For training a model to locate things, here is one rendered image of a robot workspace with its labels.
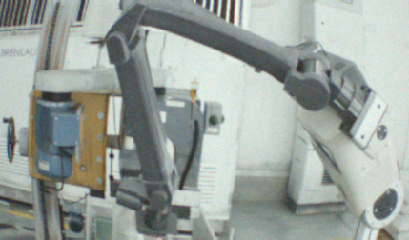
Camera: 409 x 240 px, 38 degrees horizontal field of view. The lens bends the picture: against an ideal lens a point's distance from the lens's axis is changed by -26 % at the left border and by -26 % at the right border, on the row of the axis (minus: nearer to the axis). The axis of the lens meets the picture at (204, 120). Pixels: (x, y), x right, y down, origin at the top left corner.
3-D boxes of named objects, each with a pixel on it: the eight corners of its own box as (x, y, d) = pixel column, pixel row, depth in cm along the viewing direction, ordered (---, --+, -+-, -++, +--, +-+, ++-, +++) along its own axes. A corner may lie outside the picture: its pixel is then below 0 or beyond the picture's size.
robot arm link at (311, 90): (120, -3, 133) (136, -21, 141) (98, 50, 141) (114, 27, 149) (335, 88, 135) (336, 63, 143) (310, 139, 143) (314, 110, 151)
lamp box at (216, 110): (219, 135, 234) (222, 105, 233) (204, 134, 234) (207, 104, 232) (215, 131, 242) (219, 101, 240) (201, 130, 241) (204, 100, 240)
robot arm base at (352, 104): (366, 87, 146) (341, 131, 147) (342, 64, 145) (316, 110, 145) (377, 92, 138) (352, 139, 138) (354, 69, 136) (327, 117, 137)
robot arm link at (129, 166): (163, 135, 193) (160, 130, 202) (118, 133, 191) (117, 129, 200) (163, 182, 194) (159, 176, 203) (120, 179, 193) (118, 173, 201)
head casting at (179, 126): (198, 191, 236) (208, 92, 232) (120, 183, 233) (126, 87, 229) (188, 170, 266) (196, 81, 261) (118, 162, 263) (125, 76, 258)
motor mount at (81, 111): (82, 165, 211) (84, 110, 208) (64, 161, 210) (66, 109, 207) (85, 146, 239) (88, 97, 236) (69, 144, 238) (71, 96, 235)
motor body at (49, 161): (71, 185, 211) (73, 104, 207) (33, 177, 209) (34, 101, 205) (73, 173, 226) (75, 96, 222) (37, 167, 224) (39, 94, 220)
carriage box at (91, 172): (106, 192, 232) (110, 94, 228) (26, 176, 228) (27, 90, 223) (106, 175, 257) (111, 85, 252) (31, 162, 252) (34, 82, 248)
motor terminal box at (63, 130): (79, 154, 207) (81, 115, 205) (53, 154, 201) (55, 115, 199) (71, 148, 214) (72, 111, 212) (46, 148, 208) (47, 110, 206)
